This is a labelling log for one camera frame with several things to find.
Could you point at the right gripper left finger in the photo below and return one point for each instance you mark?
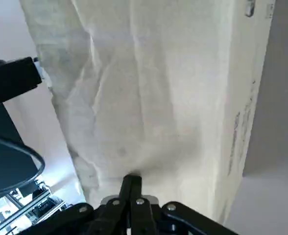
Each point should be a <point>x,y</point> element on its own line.
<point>109,218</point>

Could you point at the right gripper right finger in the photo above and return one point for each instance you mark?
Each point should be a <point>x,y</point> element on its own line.
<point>144,218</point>

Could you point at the brown cardboard box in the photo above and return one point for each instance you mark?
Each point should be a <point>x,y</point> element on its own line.
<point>158,85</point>

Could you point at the black rectangular bar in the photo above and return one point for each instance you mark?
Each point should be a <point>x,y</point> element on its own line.
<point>11,78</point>

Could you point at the aluminium frame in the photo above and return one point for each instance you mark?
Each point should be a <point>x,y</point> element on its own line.
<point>36,203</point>

